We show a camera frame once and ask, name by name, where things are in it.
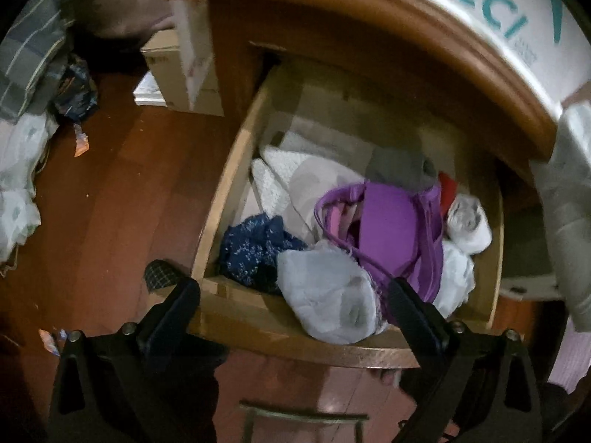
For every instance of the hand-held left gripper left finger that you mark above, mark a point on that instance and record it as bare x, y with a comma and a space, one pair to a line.
166, 318

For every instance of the light blue sock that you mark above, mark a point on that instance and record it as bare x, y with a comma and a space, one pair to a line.
323, 286

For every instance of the grey ribbed sock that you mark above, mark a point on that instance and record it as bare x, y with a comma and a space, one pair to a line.
397, 166

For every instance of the striped grey bedding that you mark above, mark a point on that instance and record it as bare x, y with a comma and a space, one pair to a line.
32, 46

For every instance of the checked slipper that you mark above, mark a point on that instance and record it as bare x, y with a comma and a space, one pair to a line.
159, 274

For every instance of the white folded cloth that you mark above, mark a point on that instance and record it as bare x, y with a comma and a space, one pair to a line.
286, 175

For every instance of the dark snack bag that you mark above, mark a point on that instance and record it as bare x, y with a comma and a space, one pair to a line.
74, 87

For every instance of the red underwear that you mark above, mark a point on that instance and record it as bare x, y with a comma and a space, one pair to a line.
447, 189

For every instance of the white rolled sock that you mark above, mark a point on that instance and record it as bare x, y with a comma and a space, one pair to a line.
466, 226

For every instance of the wooden drawer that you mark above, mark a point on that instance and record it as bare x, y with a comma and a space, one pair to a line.
231, 170

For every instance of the brown fuzzy cloth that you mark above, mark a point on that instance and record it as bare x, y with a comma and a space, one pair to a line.
115, 0

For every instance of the white cardboard box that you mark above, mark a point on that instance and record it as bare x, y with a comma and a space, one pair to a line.
196, 46

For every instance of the pale pink checked cloth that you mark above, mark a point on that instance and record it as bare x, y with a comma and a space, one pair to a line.
572, 360

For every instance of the navy floral underwear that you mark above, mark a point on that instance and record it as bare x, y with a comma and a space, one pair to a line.
249, 244

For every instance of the colourful small wrapper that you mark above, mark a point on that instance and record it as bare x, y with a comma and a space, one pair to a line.
51, 339

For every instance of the white lace cloth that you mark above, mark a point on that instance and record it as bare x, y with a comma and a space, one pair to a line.
455, 272

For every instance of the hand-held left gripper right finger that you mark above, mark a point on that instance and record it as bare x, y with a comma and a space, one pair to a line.
418, 318

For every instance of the orange wrapper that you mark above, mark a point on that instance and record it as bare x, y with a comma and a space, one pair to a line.
81, 140

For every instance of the purple underwear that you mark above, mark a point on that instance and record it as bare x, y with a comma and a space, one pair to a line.
392, 226

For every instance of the floral white bedsheet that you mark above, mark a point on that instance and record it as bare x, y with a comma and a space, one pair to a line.
18, 184

